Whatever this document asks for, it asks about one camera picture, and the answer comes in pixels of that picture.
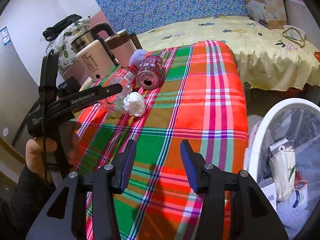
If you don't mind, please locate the cardboard box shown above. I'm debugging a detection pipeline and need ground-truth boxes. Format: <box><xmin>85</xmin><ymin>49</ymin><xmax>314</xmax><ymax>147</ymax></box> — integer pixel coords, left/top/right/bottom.
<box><xmin>244</xmin><ymin>0</ymin><xmax>287</xmax><ymax>29</ymax></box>

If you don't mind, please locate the white board panel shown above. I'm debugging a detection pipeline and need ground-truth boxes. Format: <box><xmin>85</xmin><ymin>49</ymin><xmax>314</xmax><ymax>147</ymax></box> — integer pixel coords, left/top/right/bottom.
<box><xmin>284</xmin><ymin>0</ymin><xmax>320</xmax><ymax>49</ymax></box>

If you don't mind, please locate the white yogurt cup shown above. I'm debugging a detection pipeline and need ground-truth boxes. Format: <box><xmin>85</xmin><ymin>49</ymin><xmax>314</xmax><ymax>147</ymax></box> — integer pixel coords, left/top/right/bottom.
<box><xmin>292</xmin><ymin>180</ymin><xmax>308</xmax><ymax>210</ymax></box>

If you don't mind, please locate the crumpled white tissue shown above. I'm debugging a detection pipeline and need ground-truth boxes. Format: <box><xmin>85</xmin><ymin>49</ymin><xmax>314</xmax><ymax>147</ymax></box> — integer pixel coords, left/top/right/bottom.
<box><xmin>123</xmin><ymin>92</ymin><xmax>146</xmax><ymax>117</ymax></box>

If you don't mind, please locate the brown lidded mug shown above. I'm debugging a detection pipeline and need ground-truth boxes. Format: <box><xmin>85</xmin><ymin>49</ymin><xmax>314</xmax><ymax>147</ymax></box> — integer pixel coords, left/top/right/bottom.
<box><xmin>105</xmin><ymin>29</ymin><xmax>142</xmax><ymax>68</ymax></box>

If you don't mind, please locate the pink lying can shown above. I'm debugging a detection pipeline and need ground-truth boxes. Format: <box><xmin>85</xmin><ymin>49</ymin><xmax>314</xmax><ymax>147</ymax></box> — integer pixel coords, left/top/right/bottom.
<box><xmin>137</xmin><ymin>55</ymin><xmax>163</xmax><ymax>90</ymax></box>

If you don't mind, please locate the plaid tablecloth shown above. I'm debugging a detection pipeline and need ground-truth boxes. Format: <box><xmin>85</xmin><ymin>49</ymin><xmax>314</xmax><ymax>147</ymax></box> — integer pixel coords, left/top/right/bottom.
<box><xmin>76</xmin><ymin>40</ymin><xmax>248</xmax><ymax>239</ymax></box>

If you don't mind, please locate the left hand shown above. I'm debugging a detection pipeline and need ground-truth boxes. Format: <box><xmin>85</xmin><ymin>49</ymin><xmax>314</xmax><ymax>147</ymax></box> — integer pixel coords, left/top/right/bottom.
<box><xmin>24</xmin><ymin>121</ymin><xmax>82</xmax><ymax>181</ymax></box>

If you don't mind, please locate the purple pompom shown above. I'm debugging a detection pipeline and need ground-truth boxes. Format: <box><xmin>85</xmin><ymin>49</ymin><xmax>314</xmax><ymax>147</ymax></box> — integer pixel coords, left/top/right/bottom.
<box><xmin>129</xmin><ymin>49</ymin><xmax>147</xmax><ymax>67</ymax></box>

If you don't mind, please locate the grey refrigerator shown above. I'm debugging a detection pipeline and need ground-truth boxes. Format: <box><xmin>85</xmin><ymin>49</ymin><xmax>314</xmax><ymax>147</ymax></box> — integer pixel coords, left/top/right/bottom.
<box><xmin>1</xmin><ymin>27</ymin><xmax>39</xmax><ymax>145</ymax></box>

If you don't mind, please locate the white bowl with strap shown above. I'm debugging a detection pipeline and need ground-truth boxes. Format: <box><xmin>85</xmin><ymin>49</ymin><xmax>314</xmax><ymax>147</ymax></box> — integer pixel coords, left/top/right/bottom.
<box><xmin>282</xmin><ymin>25</ymin><xmax>306</xmax><ymax>48</ymax></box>

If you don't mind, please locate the blue patterned headboard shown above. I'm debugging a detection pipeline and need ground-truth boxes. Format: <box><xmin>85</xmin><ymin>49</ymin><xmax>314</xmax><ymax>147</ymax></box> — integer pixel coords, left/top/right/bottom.
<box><xmin>95</xmin><ymin>0</ymin><xmax>248</xmax><ymax>34</ymax></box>

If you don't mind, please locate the white trash bin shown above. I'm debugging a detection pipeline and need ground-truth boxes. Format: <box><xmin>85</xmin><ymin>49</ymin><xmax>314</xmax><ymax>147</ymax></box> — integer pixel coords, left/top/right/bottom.
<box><xmin>244</xmin><ymin>98</ymin><xmax>319</xmax><ymax>239</ymax></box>

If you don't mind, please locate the clear plastic bottle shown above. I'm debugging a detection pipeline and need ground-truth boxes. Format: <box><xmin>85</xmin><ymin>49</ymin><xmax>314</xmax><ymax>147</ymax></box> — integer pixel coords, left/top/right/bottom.
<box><xmin>97</xmin><ymin>64</ymin><xmax>139</xmax><ymax>113</ymax></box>

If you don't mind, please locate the pile of clothes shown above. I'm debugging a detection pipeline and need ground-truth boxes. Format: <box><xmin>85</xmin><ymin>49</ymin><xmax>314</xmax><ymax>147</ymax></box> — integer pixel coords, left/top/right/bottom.
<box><xmin>42</xmin><ymin>14</ymin><xmax>91</xmax><ymax>72</ymax></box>

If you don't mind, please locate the yellow bed sheet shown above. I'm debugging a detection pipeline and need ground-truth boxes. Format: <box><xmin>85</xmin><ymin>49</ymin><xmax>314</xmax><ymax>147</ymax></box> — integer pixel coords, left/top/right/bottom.
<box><xmin>137</xmin><ymin>16</ymin><xmax>319</xmax><ymax>91</ymax></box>

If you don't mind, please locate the steel black kettle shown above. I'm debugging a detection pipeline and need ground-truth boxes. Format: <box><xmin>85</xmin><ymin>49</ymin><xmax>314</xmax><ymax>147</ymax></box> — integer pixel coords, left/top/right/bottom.
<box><xmin>71</xmin><ymin>22</ymin><xmax>119</xmax><ymax>67</ymax></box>

